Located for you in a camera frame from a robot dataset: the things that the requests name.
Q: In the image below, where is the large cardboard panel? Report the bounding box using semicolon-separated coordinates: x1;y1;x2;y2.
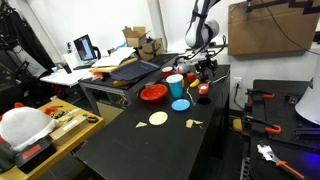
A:
227;0;320;57

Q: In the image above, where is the light blue plastic cup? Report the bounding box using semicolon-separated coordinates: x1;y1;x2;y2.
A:
165;73;185;100

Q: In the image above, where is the crumpled tan paper scrap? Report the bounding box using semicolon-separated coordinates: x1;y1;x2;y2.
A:
184;118;205;130

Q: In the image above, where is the black laptop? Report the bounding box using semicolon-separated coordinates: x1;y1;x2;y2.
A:
72;33;98;63

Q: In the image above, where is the black round disc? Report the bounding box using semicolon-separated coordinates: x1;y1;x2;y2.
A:
196;96;212;106

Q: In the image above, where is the red plastic cup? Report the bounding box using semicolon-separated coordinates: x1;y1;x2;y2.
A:
161;66;175;80

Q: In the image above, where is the cream round plate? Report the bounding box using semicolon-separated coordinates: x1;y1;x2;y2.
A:
148;110;169;127

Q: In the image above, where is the silver metal fork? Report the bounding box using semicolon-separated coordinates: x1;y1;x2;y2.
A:
209;75;230;85
185;87;198;108

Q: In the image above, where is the purple toy eggplant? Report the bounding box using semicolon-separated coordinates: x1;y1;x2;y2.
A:
198;72;210;83

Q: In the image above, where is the open cardboard box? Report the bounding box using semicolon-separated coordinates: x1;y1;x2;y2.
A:
121;25;150;48

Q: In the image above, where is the small orange cup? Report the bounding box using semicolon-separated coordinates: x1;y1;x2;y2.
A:
197;83;210;96

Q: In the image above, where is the yellow wooden table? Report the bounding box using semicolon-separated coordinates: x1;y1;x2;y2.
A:
0;97;105;180

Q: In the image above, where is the yellow toy banana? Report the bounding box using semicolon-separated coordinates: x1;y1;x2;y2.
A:
188;78;201;89

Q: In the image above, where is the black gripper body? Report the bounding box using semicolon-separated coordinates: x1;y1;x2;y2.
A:
198;56;218;69

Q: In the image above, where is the black clamp with orange handle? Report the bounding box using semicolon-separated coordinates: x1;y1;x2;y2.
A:
232;117;283;136
245;87;277;105

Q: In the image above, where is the brown cardboard box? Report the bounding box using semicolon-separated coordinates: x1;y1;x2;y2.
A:
136;37;166;62

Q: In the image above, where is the stack of white papers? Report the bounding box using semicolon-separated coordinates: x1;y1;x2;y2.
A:
90;46;137;68

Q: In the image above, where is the white desk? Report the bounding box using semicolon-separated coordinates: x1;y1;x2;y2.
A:
39;67;95;88

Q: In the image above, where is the silver wrench with orange handle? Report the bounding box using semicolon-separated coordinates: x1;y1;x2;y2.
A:
256;143;306;180

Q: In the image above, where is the dark blue bin lid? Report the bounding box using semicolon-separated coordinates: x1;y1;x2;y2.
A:
109;59;162;83

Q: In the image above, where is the grey kettle with black handle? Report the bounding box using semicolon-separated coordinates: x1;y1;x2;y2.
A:
176;62;191;75

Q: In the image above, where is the tan flat box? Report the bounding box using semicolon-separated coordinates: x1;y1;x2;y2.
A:
48;114;90;142

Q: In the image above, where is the red toy cube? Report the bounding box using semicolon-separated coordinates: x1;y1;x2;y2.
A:
185;71;197;84

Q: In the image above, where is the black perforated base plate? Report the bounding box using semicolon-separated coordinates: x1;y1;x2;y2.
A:
247;78;320;180

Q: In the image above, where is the white wall outlet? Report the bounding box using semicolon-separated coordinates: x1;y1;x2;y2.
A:
232;76;243;90

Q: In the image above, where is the red plastic bowl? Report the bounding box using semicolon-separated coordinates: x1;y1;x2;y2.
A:
139;83;169;103

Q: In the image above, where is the black device with red panel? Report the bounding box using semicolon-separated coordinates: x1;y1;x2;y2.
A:
12;137;58;175

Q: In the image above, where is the blue plastic plate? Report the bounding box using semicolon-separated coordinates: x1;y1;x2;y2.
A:
170;98;192;113

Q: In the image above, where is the white plastic jug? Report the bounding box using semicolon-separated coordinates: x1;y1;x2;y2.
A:
0;105;59;153

